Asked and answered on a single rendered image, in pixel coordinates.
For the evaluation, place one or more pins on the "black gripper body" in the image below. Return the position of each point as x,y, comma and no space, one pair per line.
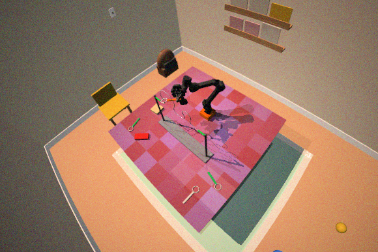
179,88

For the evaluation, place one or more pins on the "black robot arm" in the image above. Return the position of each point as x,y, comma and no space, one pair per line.
186,82

